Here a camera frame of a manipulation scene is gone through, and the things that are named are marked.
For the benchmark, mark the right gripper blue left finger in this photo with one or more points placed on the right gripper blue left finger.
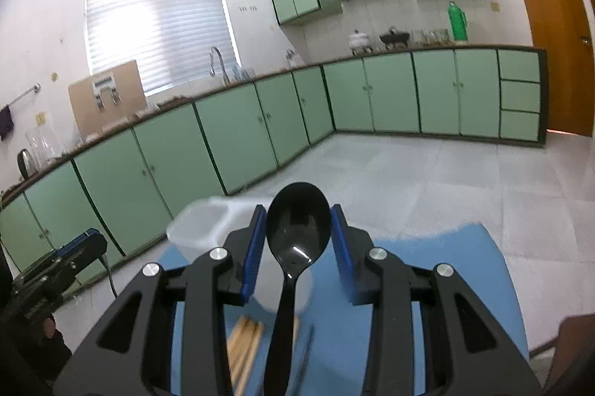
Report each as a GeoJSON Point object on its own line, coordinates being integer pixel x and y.
{"type": "Point", "coordinates": [253, 254]}

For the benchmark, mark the brown wooden door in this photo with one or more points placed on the brown wooden door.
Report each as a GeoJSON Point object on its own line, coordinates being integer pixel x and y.
{"type": "Point", "coordinates": [561, 28]}

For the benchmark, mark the red bamboo chopstick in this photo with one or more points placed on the red bamboo chopstick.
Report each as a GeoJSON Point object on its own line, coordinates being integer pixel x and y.
{"type": "Point", "coordinates": [243, 345]}

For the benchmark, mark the clear glass pitcher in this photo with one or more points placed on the clear glass pitcher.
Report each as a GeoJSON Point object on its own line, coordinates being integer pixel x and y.
{"type": "Point", "coordinates": [44, 145]}

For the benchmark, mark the green thermos bottle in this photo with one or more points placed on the green thermos bottle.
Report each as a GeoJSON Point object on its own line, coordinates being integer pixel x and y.
{"type": "Point", "coordinates": [458, 22]}

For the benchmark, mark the black plastic spoon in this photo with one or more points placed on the black plastic spoon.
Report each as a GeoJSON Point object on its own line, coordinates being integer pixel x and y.
{"type": "Point", "coordinates": [298, 230]}

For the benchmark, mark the chrome sink faucet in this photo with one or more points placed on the chrome sink faucet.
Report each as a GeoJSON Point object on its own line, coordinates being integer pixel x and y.
{"type": "Point", "coordinates": [217, 65]}

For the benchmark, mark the green lower kitchen cabinets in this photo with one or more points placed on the green lower kitchen cabinets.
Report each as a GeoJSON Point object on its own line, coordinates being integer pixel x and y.
{"type": "Point", "coordinates": [132, 182]}

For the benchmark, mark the steel electric kettle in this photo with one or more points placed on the steel electric kettle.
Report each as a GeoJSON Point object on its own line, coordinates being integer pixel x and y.
{"type": "Point", "coordinates": [27, 164]}

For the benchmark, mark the brown cardboard box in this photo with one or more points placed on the brown cardboard box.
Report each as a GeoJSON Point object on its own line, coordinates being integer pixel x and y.
{"type": "Point", "coordinates": [105, 99]}

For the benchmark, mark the white plastic utensil holder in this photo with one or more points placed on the white plastic utensil holder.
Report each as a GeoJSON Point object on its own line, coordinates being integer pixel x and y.
{"type": "Point", "coordinates": [205, 224]}

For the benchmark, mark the blue table mat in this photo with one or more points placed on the blue table mat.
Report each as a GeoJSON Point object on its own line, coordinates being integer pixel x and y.
{"type": "Point", "coordinates": [466, 351]}

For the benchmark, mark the black wok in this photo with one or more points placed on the black wok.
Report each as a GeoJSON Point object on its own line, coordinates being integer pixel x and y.
{"type": "Point", "coordinates": [395, 39]}

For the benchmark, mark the white window blind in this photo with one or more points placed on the white window blind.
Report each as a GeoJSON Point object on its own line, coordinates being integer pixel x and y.
{"type": "Point", "coordinates": [168, 39]}

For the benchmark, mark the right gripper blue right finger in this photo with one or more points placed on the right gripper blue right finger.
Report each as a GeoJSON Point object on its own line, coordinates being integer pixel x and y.
{"type": "Point", "coordinates": [342, 249]}

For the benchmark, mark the white cooking pot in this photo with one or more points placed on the white cooking pot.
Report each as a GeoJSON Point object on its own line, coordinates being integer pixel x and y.
{"type": "Point", "coordinates": [359, 43]}

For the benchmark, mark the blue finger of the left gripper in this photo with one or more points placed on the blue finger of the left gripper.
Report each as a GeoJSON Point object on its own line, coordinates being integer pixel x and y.
{"type": "Point", "coordinates": [86, 245]}

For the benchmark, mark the dark hanging towel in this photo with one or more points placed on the dark hanging towel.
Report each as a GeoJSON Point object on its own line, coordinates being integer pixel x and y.
{"type": "Point", "coordinates": [6, 123]}

